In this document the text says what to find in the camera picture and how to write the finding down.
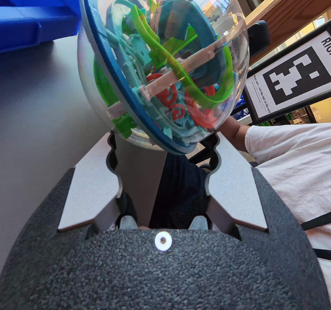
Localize black strap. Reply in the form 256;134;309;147
301;214;331;231

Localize blue plastic bin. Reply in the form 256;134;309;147
0;0;85;54

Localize person's white shirt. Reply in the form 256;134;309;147
244;122;331;293

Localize person's right forearm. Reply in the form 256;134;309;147
218;116;250;153

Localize wooden shelf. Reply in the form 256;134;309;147
244;0;331;66

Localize transparent maze ball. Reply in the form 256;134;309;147
77;0;250;155

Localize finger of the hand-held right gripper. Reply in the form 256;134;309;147
107;48;221;117

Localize person's dark pants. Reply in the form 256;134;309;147
148;152;215;229

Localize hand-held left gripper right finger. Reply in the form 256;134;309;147
205;131;268;234

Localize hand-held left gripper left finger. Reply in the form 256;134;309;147
57;131;123;233

